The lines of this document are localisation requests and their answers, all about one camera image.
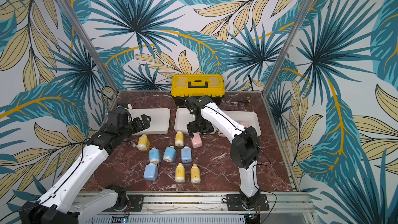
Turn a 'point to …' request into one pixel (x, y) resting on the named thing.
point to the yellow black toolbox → (195, 85)
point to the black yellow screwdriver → (244, 101)
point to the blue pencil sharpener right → (186, 154)
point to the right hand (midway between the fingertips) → (199, 134)
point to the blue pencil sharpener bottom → (151, 172)
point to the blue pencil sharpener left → (154, 153)
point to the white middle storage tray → (182, 117)
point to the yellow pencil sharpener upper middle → (179, 139)
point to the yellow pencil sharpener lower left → (180, 173)
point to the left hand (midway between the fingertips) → (143, 123)
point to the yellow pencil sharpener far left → (143, 144)
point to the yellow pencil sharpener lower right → (195, 174)
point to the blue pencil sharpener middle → (169, 154)
